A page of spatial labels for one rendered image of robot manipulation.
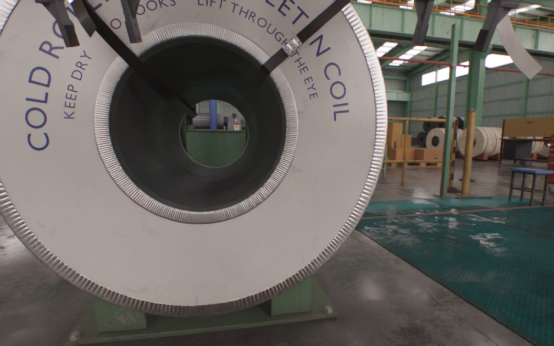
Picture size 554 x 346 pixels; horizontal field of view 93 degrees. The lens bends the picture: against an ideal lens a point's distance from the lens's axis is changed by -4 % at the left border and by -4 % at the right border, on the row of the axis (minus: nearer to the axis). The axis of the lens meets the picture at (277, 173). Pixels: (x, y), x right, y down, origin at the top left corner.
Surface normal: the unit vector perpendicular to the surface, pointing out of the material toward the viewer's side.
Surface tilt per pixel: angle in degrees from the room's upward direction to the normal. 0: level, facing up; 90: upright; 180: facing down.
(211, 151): 90
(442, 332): 0
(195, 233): 90
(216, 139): 90
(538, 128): 90
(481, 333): 0
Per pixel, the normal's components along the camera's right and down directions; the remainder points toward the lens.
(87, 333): 0.01, -0.99
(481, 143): -0.98, 0.01
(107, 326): 0.19, 0.12
